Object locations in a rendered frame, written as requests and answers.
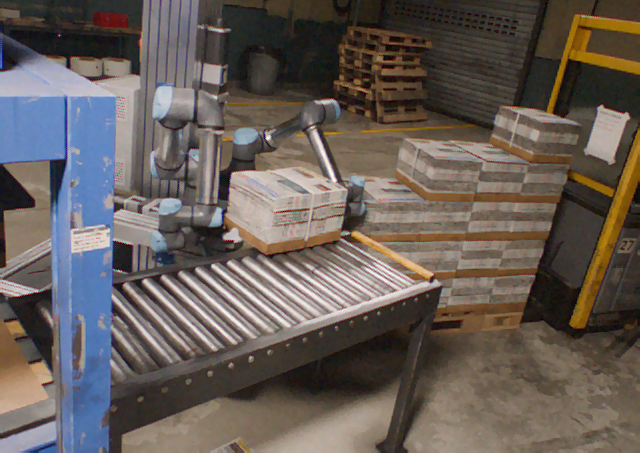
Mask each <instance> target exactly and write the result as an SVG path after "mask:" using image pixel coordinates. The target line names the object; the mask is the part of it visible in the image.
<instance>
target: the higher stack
mask: <svg viewBox="0 0 640 453"><path fill-rule="evenodd" d="M498 110H499V114H497V115H496V117H495V121H494V122H495V125H494V126H493V127H494V128H493V129H492V131H493V132H492V136H491V137H494V138H497V139H499V140H501V141H504V142H506V143H509V144H510V147H511V145H513V146H515V147H518V148H520V149H522V150H525V151H527V152H530V153H533V155H534V154H543V155H562V156H573V154H574V153H575V151H576V149H575V148H577V144H576V142H577V139H578V138H579V135H580V130H581V129H582V125H580V124H578V122H574V121H571V120H568V119H565V118H560V116H558V117H557V116H555V115H553V114H550V113H547V112H544V111H541V110H535V109H527V108H516V107H500V109H498ZM492 146H495V145H492ZM495 147H497V148H499V149H501V150H503V151H505V152H508V153H510V154H512V155H514V156H516V157H518V158H520V159H522V160H524V161H526V162H529V167H528V170H526V172H525V173H524V179H523V180H522V182H521V183H522V185H521V188H520V192H519V194H528V195H532V196H560V194H561V191H562V189H563V188H562V187H563V186H562V185H563V184H565V180H567V176H568V175H567V174H568V173H569V171H568V170H569V168H570V166H567V165H565V164H555V163H534V162H532V161H529V160H526V159H524V158H522V157H520V156H517V155H515V154H513V153H511V152H509V151H506V150H504V149H502V148H500V147H498V146H495ZM515 203H516V207H514V208H515V210H514V212H513V215H512V219H511V220H512V222H511V223H512V224H511V229H510V231H509V233H510V234H511V233H548V232H549V231H550V228H551V224H552V223H551V220H552V217H553V215H554V211H555V210H554V209H555V206H556V204H555V203H530V202H515ZM505 241H506V245H505V248H504V250H503V253H502V257H501V262H500V265H499V268H498V269H527V268H537V267H538V265H539V262H540V261H539V260H540V258H542V253H543V250H544V249H543V247H544V245H545V244H544V243H545V240H508V239H507V240H505ZM494 277H495V280H494V284H493V286H494V287H493V290H492V294H490V296H489V299H488V301H487V302H488V305H489V304H499V303H515V302H525V301H526V300H528V296H529V293H530V290H531V289H530V288H531V285H532V283H533V282H534V280H535V277H536V276H535V275H534V274H527V275H505V276H494ZM523 309H524V308H510V309H497V310H483V311H485V312H484V314H485V316H484V319H483V322H482V326H481V330H480V331H490V330H502V329H513V328H518V327H519V323H520V320H521V316H522V314H523Z"/></svg>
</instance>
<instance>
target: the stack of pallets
mask: <svg viewBox="0 0 640 453"><path fill-rule="evenodd" d="M358 31H361V32H362V35H357V34H358ZM400 37H401V39H402V40H401V41H400ZM353 40H358V44H352V42H353ZM417 40H422V41H423V44H422V45H417ZM432 42H433V39H428V38H423V37H419V36H418V35H414V34H408V33H403V32H398V31H390V30H381V29H372V28H363V27H354V26H347V33H346V35H344V34H342V43H341V44H342V45H340V44H339V45H338V47H339V48H338V54H339V57H340V60H339V61H338V63H339V68H338V71H339V79H338V81H334V88H333V96H332V98H334V100H335V101H336V102H337V103H338V105H339V107H340V108H343V107H348V109H347V111H348V112H352V114H364V112H365V116H364V118H368V119H374V118H377V116H374V114H375V113H378V111H377V110H375V103H376V101H375V93H374V92H376V89H375V88H374V85H375V80H374V69H381V68H383V69H406V68H405V67H406V65H410V66H413V69H415V70H422V67H423V65H422V64H420V58H421V56H424V53H425V50H426V48H432ZM373 45H375V46H373ZM392 46H394V47H396V49H392ZM410 47H411V48H416V52H415V53H407V52H410ZM348 50H353V51H355V53H348ZM387 55H391V56H392V57H387ZM404 56H411V61H404V60H403V57H404ZM349 59H352V60H355V62H348V60H349ZM389 65H394V66H389ZM348 68H352V69H354V70H348ZM348 77H352V78H355V80H348ZM343 86H345V87H348V88H343ZM342 95H344V96H342ZM343 104H346V105H343Z"/></svg>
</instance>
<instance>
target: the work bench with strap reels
mask: <svg viewBox="0 0 640 453"><path fill-rule="evenodd" d="M7 19H9V18H8V17H2V16H1V15H0V27H2V28H4V35H6V36H8V37H10V30H23V31H36V32H51V33H59V27H58V25H47V24H45V23H41V21H45V19H42V18H30V17H20V19H17V18H11V19H13V20H12V21H7ZM128 20H129V18H128V16H127V15H124V14H116V12H109V13H108V12H107V13H103V12H94V13H93V22H88V21H78V22H80V23H86V25H78V24H72V23H73V22H67V21H62V25H60V32H61V33H64V34H78V35H92V36H94V35H106V36H120V37H122V59H116V58H108V57H107V58H102V59H101V60H99V59H95V58H92V57H91V58H89V57H72V58H71V68H68V69H70V70H72V71H74V72H76V73H78V74H79V75H81V76H83V77H85V79H86V78H87V80H89V81H90V82H97V81H98V80H104V79H110V78H116V77H122V76H128V75H134V74H132V62H131V61H128V60H126V54H127V37H133V38H141V32H142V30H141V31H139V30H133V27H132V26H129V25H128ZM45 22H46V21H45ZM43 56H45V57H47V58H49V59H51V60H52V61H54V62H56V63H58V64H60V65H63V66H65V67H66V68H67V58H65V57H61V56H54V55H43Z"/></svg>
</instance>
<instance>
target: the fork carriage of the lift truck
mask: <svg viewBox="0 0 640 453"><path fill-rule="evenodd" d="M537 268H538V270H537V272H536V274H534V275H535V276H536V277H535V280H534V282H533V283H532V285H531V288H530V289H531V290H530V293H529V296H528V300H526V304H525V305H526V306H529V307H534V308H536V309H537V310H538V311H540V312H541V313H542V317H543V318H544V319H545V321H546V322H548V323H549V324H550V325H551V326H553V327H554V328H555V329H556V330H557V329H563V326H564V323H565V319H566V317H568V314H569V311H570V308H571V305H572V302H573V300H574V297H575V294H576V291H577V287H578V286H577V285H575V284H574V283H572V282H571V281H569V280H568V279H566V278H565V277H562V276H561V275H559V274H558V273H556V272H555V271H553V270H552V269H551V268H549V267H548V266H546V265H545V264H543V263H542V262H539V265H538V267H537Z"/></svg>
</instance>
